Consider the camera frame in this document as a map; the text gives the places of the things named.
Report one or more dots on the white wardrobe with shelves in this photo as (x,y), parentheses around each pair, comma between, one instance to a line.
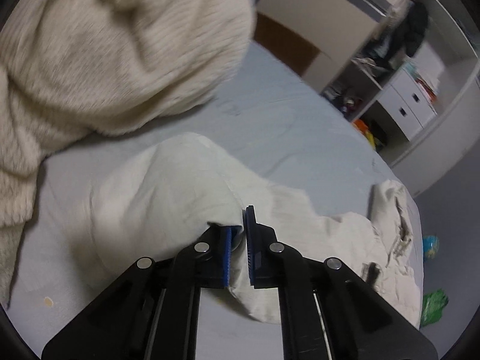
(337,15)

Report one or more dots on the dark hanging clothes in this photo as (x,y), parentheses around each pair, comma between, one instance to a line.
(414,32)

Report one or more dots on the white pillow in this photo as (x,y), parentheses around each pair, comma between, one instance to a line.
(161,198)

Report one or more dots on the bed with grey dotted sheet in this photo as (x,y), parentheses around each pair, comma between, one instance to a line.
(285,131)

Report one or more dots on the white drawer unit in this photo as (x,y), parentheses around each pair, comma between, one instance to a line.
(407,99)

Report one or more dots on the brown wooden headboard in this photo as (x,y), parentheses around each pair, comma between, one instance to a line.
(285,43)

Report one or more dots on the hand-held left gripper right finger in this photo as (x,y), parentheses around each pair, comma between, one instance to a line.
(249,249)

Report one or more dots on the blue globe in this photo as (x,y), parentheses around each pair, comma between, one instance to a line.
(430,246)

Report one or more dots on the cream fleece blanket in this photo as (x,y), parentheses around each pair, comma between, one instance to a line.
(93,56)

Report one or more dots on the green shopping bag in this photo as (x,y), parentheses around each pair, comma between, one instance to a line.
(433,303)

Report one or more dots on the orange item on shelf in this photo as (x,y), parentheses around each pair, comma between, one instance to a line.
(361,125)

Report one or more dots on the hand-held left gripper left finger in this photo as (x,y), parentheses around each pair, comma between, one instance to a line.
(226,258)

